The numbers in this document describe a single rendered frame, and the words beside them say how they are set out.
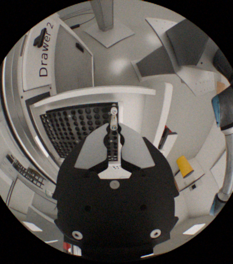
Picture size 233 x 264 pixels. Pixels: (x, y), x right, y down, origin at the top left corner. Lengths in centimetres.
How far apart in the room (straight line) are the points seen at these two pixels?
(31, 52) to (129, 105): 33
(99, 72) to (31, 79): 91
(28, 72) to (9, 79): 6
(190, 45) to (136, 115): 34
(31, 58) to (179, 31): 46
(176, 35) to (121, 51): 85
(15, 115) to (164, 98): 32
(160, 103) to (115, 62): 97
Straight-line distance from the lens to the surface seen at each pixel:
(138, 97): 23
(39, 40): 28
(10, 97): 24
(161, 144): 24
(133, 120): 25
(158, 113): 17
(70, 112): 19
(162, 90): 17
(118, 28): 133
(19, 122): 25
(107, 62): 110
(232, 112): 37
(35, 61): 29
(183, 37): 40
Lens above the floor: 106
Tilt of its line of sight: 57 degrees down
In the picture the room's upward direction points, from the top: 178 degrees clockwise
